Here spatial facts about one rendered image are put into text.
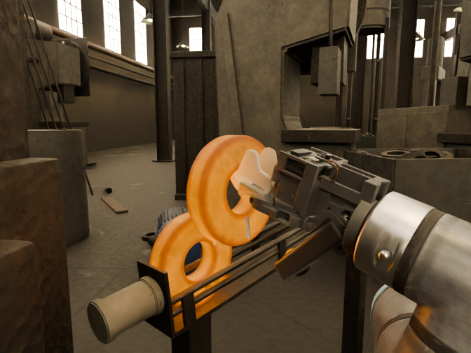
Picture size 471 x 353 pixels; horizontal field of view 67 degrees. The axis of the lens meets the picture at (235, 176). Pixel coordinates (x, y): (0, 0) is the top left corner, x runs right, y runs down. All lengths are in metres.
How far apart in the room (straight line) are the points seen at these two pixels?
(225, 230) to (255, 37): 2.47
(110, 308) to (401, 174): 1.82
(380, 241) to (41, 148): 2.71
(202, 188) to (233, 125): 2.43
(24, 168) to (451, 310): 0.56
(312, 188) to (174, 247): 0.25
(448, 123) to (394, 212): 3.53
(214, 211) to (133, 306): 0.18
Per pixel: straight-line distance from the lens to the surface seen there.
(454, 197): 2.34
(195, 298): 0.60
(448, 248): 0.36
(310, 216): 0.42
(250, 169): 0.46
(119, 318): 0.53
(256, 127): 2.80
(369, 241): 0.37
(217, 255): 0.63
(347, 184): 0.41
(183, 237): 0.57
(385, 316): 0.50
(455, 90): 3.94
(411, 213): 0.37
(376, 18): 8.94
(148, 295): 0.55
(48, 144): 2.92
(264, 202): 0.42
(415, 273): 0.36
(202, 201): 0.45
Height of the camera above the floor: 0.93
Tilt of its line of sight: 8 degrees down
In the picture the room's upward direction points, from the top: straight up
